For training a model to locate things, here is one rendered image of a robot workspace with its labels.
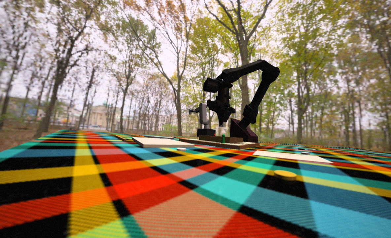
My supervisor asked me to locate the yellow flat disc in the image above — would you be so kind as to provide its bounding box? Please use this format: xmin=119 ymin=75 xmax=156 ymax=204
xmin=274 ymin=170 xmax=296 ymax=180

